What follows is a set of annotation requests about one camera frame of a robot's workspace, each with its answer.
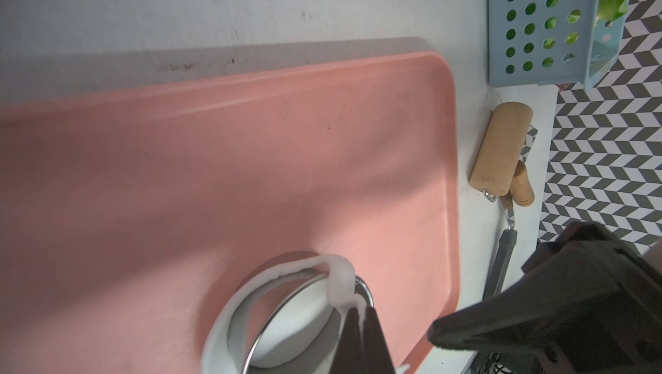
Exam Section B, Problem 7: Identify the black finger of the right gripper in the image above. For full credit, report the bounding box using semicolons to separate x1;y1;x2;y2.
428;222;661;373

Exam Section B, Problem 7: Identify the pink tray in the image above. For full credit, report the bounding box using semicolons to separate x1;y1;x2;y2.
1;52;461;373

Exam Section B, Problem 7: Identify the black handled scraper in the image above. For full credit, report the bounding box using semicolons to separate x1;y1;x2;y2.
459;202;519;374

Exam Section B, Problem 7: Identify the wooden dough roller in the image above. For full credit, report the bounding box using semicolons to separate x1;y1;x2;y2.
469;102;535;207

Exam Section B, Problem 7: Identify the cut round dough wrapper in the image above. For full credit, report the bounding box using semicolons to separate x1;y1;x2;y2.
249;280;334;369

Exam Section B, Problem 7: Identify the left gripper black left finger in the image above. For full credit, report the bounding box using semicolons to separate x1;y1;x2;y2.
330;308;365;374

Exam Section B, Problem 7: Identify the light blue plastic basket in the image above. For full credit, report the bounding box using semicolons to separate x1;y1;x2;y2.
488;0;627;89

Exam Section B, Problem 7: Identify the white dough scrap strip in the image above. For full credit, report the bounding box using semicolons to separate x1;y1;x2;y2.
201;254;374;373

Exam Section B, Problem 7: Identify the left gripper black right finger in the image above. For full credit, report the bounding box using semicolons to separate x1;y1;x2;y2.
364;307;396;374

